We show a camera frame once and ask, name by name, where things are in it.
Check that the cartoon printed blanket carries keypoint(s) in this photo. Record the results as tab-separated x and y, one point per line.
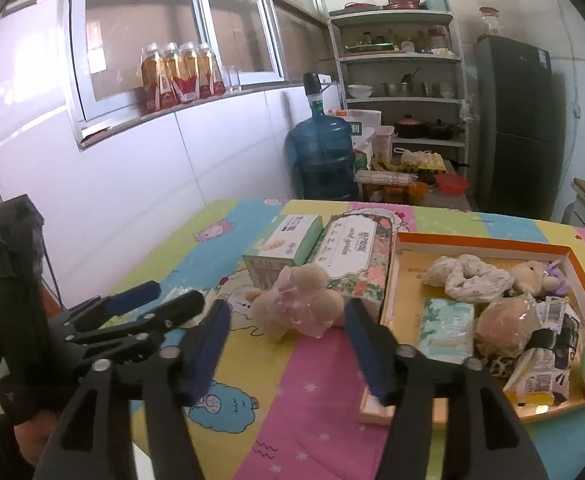
297	410

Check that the flat wrapped bundle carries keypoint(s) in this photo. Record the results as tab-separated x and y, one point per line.
385	177

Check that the blue water jug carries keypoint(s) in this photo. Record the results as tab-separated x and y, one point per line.
322	150

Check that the steel bowl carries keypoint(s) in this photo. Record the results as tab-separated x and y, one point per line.
397	89

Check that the purple plush toy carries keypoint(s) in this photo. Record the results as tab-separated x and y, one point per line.
554	280

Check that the black pot with pink lid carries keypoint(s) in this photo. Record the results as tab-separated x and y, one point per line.
410	127

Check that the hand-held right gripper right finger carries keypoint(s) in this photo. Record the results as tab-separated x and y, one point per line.
367	355

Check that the dark grey refrigerator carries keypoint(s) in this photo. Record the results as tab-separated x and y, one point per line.
517	110

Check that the white metal shelf rack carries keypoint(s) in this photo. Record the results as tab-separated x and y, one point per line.
397	58

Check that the orange-rimmed shallow cardboard box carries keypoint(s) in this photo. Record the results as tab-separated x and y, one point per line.
412	270

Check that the stack of white bowls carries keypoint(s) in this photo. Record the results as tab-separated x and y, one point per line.
360	91

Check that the white sack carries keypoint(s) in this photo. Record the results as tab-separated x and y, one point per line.
365	122

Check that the beige plush toy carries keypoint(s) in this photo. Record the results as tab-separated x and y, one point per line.
529	277

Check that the sliding window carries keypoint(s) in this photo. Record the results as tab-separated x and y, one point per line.
200	35

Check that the red flat plate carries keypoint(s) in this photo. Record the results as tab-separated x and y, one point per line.
361	6

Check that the peach sponge in bag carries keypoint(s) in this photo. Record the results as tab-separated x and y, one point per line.
502	327

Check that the white snack packet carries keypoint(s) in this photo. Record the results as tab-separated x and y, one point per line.
537	380

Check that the floral tissue box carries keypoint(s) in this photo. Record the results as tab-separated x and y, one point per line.
355	255

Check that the pink plush toy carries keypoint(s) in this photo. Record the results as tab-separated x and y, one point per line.
297	300

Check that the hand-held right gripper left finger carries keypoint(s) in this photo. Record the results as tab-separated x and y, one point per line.
207	355

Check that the person's left hand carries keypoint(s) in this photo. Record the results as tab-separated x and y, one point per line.
35	435

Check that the glass jar with red lid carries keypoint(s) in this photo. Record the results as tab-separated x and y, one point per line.
489	22

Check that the green tissue box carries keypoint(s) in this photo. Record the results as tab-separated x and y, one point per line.
282	245

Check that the white patterned cloth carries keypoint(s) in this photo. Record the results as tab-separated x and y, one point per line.
472	280

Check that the pale tissue pack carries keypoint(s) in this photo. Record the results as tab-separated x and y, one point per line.
445	330

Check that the red pan with glass lid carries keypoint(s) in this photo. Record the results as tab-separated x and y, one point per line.
402	2

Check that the black water pump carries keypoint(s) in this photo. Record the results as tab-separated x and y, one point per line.
313	87

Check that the pink plastic container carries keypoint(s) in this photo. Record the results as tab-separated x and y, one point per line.
384	142

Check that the red plastic basin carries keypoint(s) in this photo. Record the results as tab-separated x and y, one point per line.
452	183

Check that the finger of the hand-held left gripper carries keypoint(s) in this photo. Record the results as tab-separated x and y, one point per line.
132	296
182	305

